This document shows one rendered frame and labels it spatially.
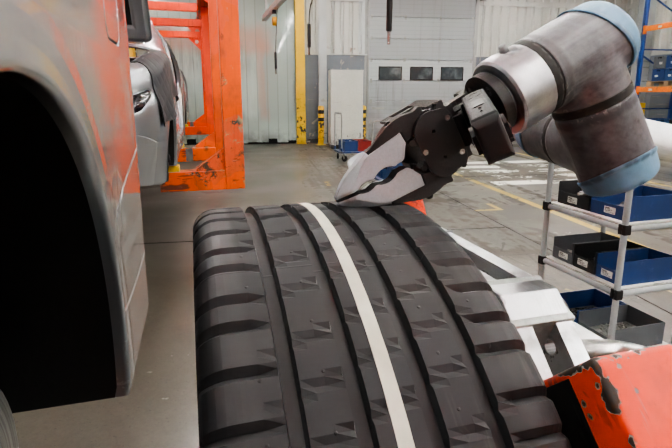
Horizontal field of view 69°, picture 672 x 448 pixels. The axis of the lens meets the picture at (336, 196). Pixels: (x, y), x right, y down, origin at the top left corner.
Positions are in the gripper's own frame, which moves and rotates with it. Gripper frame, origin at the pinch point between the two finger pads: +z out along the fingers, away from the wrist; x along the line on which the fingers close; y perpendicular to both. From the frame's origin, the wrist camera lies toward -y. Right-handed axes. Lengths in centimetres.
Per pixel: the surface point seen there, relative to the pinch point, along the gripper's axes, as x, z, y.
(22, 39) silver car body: 26.8, 18.4, 4.6
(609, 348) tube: -30.2, -17.4, -5.3
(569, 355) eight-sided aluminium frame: -17.1, -7.3, -15.4
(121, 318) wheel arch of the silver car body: -12, 40, 44
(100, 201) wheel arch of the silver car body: 8.9, 28.7, 35.6
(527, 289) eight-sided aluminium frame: -12.9, -8.4, -10.9
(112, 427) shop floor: -78, 102, 144
